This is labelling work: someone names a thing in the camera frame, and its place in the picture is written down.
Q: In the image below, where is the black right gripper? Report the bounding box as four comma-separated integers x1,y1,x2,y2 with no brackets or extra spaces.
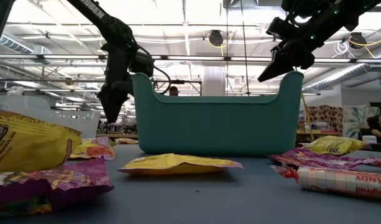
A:
257,34,317,83

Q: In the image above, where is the purple Skittles pack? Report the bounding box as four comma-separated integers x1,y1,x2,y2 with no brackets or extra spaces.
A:
356,156,381,168
269,147,362,171
0,157,115,216

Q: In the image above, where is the leopard pattern fabric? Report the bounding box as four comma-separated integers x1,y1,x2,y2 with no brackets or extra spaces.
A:
308,105,345,135

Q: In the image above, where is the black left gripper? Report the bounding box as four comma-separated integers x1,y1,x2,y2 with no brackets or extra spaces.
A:
99,42,138,124

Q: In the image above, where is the silver ventilation duct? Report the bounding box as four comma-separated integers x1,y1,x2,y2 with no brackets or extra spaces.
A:
303,52,381,91

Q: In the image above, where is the floral pattern fabric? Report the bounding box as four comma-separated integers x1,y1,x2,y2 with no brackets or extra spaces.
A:
344,105,380,139

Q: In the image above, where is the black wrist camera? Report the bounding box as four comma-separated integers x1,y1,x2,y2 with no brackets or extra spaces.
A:
265,17,298,42
129,51,155,78

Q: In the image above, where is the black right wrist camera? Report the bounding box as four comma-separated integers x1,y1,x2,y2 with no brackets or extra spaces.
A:
265,17,298,42

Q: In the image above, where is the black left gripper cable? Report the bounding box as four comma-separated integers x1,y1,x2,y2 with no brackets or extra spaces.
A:
137,45,172,96

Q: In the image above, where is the yellow hanging cable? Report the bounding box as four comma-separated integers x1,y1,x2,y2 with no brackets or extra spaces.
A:
300,92,315,141

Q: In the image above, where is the black metal rack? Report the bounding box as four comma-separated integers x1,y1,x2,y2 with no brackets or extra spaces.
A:
152,79,203,96

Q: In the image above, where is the white round column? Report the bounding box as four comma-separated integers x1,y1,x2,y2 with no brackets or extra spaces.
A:
202,65,226,96

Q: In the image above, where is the clear plastic bin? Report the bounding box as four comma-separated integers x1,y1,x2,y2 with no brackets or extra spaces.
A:
0,93,101,139

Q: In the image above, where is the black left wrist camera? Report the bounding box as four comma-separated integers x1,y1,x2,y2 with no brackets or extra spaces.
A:
129,51,155,78

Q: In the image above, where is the Smarties candy roll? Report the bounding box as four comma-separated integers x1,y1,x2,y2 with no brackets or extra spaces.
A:
270,163,381,200

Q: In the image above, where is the green plastic bin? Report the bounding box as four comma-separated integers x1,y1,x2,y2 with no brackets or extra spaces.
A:
131,70,305,157

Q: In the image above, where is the black ceiling cable reel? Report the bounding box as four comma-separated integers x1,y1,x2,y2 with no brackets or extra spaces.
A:
208,29,224,47
348,32,368,50

